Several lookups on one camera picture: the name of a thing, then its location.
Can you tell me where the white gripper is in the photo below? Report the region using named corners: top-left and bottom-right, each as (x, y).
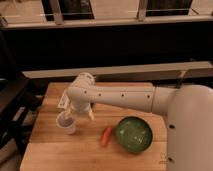
top-left (64, 101), bottom-right (91, 124)

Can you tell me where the white ceramic cup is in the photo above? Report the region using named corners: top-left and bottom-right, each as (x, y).
top-left (56, 112), bottom-right (76, 135)

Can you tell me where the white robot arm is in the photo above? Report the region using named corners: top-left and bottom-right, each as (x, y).
top-left (66, 73), bottom-right (213, 171)

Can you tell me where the white tube bottle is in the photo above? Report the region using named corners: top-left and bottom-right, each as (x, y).
top-left (57, 91), bottom-right (69, 109)

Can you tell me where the orange carrot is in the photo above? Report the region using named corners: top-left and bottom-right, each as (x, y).
top-left (101, 126), bottom-right (113, 147)

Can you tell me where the black side furniture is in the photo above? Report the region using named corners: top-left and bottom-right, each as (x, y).
top-left (0, 77), bottom-right (42, 156)

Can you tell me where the wooden cutting board table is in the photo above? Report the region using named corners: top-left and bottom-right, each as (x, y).
top-left (20, 83), bottom-right (167, 171)

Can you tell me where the green bowl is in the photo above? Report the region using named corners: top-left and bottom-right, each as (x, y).
top-left (115, 116), bottom-right (153, 154)

